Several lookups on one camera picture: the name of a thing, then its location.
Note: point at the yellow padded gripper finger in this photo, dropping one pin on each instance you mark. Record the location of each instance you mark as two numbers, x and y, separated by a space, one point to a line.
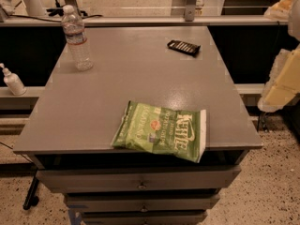
284 82

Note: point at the black rxbar chocolate bar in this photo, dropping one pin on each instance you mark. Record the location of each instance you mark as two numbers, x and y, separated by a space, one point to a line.
184 47

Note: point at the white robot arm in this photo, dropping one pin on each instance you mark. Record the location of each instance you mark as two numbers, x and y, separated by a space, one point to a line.
287 10

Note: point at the clear plastic water bottle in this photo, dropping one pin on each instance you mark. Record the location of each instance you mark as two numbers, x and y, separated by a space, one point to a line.
76 38

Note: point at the white pump dispenser bottle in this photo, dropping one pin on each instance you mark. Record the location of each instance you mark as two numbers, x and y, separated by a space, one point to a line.
13 82

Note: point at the green kettle chips bag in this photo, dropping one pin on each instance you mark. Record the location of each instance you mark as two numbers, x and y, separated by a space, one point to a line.
162 131

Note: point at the grey drawer cabinet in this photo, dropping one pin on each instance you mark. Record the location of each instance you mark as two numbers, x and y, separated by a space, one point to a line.
132 188

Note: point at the grey metal post bracket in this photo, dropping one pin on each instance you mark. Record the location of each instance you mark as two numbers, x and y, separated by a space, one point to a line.
190 10

